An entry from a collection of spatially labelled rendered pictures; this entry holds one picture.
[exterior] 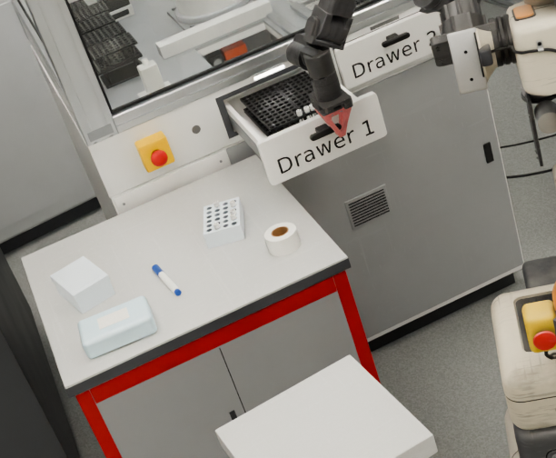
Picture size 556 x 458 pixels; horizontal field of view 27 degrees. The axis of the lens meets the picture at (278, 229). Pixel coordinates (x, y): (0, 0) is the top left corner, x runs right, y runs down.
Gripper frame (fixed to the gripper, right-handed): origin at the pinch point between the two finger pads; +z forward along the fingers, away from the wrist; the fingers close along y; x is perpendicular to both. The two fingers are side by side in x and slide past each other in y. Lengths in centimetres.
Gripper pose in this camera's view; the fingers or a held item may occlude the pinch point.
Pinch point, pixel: (340, 132)
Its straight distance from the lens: 250.2
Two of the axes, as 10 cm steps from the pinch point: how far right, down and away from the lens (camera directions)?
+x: -9.0, 4.1, -1.5
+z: 2.9, 8.1, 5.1
